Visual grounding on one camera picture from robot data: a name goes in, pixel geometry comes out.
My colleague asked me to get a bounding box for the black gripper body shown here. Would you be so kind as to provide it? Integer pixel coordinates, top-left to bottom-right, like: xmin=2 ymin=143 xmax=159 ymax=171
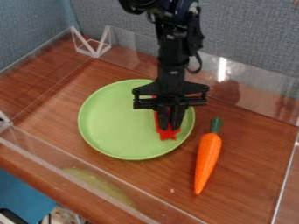
xmin=133 ymin=63 xmax=210 ymax=110

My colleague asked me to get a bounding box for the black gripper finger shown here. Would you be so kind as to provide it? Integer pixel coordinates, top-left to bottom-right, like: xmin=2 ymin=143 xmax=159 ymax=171
xmin=157 ymin=106 xmax=170 ymax=130
xmin=171 ymin=105 xmax=188 ymax=130

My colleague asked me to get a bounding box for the red star-shaped block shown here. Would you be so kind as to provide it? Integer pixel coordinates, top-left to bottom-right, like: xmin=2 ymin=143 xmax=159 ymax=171
xmin=154 ymin=113 xmax=182 ymax=140

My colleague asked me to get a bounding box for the orange toy carrot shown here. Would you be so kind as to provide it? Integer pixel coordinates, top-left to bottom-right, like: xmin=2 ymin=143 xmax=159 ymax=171
xmin=194 ymin=117 xmax=222 ymax=195

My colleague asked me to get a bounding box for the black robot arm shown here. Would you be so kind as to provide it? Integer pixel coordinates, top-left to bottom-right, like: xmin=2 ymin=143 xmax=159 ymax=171
xmin=118 ymin=0 xmax=210 ymax=130

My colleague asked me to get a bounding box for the green round plate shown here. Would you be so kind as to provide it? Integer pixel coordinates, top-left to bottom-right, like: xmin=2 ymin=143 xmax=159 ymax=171
xmin=78 ymin=79 xmax=196 ymax=160

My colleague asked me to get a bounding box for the black cable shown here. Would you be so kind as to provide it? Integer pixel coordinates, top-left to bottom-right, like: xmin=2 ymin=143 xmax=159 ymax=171
xmin=186 ymin=52 xmax=204 ymax=75

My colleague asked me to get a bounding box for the clear acrylic enclosure wall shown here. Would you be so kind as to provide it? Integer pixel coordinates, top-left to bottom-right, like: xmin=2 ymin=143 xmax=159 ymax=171
xmin=0 ymin=27 xmax=299 ymax=224

